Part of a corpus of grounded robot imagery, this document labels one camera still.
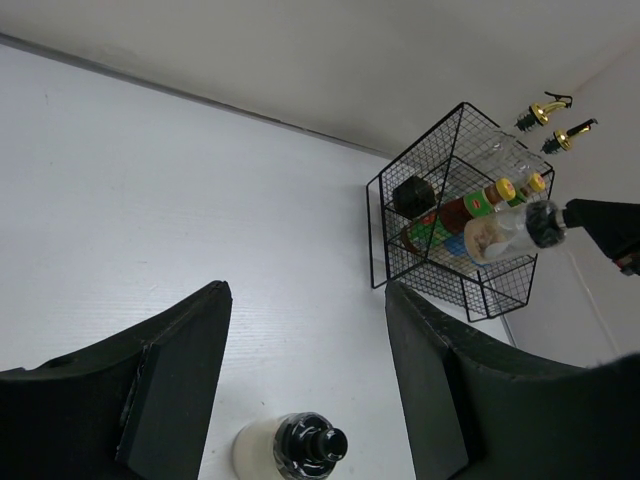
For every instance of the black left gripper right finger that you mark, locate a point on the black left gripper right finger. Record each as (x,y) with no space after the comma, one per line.
(478,408)

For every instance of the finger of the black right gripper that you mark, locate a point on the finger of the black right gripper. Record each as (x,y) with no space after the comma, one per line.
(613,226)

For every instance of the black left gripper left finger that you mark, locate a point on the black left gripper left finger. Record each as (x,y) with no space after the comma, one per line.
(136,405)

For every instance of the glass oil bottle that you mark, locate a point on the glass oil bottle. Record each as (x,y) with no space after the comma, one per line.
(490,147)
(521,165)

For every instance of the brown spice jar black cap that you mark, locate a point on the brown spice jar black cap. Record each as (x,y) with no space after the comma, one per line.
(518,231)

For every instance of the blue label jar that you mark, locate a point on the blue label jar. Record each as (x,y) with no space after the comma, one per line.
(455,246)

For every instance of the white spice jar black cap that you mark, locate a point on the white spice jar black cap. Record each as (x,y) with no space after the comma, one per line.
(298,446)

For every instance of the black object inside rack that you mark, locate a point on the black object inside rack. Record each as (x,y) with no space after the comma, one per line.
(413,197)

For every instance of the black wire rack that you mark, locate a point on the black wire rack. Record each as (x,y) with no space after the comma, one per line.
(481,291)

